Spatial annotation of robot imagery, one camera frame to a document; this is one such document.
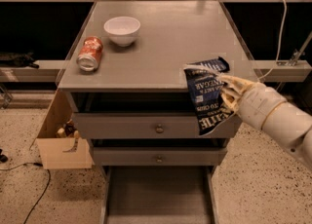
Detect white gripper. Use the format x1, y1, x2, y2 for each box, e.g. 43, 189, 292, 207
218, 74, 287, 130

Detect blue chip bag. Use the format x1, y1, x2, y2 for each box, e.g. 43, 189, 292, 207
183, 64, 234, 135

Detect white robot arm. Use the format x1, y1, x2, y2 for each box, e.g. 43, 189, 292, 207
217, 74, 312, 170

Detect grey drawer cabinet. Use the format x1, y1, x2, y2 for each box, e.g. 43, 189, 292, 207
58, 0, 263, 224

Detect bottom grey drawer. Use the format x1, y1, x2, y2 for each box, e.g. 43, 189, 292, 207
99, 167, 219, 224

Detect grey drawer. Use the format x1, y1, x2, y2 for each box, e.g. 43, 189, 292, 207
71, 111, 247, 140
99, 167, 219, 224
93, 147, 227, 166

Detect middle grey drawer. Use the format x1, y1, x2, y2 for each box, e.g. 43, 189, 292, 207
93, 147, 227, 166

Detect top grey drawer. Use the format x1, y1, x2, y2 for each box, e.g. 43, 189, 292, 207
71, 111, 247, 140

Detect dark blue snack bar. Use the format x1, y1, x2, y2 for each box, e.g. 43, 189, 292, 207
196, 56, 230, 72

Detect white ceramic bowl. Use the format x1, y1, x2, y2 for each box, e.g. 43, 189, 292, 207
103, 17, 140, 47

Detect orange soda can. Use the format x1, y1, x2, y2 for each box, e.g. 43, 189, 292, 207
76, 36, 103, 72

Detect items inside cardboard box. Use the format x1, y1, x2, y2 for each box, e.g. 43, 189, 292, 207
56, 120, 80, 153

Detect cardboard box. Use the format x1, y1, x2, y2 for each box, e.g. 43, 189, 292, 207
36, 91, 93, 169

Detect black object on shelf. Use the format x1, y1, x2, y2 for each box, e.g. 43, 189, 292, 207
0, 52, 39, 69

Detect white hanging cable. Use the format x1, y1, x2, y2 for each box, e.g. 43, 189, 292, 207
258, 0, 290, 81

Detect black floor cable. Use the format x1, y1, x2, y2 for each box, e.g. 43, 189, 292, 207
0, 161, 52, 224

